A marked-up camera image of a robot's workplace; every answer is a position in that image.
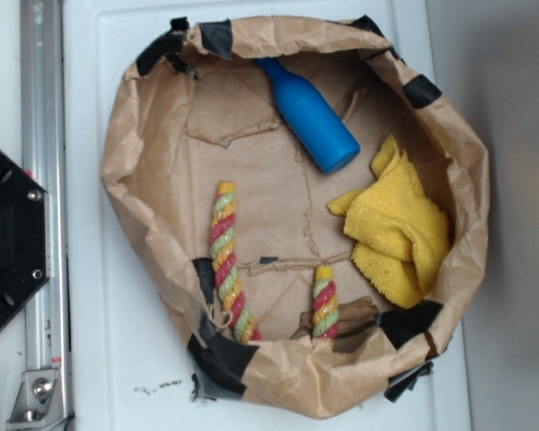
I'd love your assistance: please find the aluminium extrusion rail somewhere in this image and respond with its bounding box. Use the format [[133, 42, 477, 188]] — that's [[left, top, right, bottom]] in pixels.
[[20, 1, 75, 430]]

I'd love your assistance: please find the brown paper bag bin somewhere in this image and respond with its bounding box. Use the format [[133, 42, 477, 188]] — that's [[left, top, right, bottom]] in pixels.
[[101, 16, 490, 418]]

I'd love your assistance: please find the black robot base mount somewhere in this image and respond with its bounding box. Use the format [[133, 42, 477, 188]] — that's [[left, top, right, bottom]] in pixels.
[[0, 150, 49, 332]]

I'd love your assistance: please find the multicolour twisted rope toy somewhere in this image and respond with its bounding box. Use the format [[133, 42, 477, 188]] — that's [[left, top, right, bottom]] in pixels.
[[209, 180, 340, 344]]

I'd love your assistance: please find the blue plastic bottle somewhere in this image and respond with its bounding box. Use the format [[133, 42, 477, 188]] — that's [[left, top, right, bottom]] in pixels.
[[256, 57, 360, 174]]

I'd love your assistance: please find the metal corner bracket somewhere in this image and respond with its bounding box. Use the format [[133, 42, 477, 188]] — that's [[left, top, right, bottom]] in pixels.
[[5, 368, 66, 430]]

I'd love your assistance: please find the yellow cloth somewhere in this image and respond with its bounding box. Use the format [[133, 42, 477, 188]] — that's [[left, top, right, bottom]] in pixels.
[[327, 136, 451, 309]]

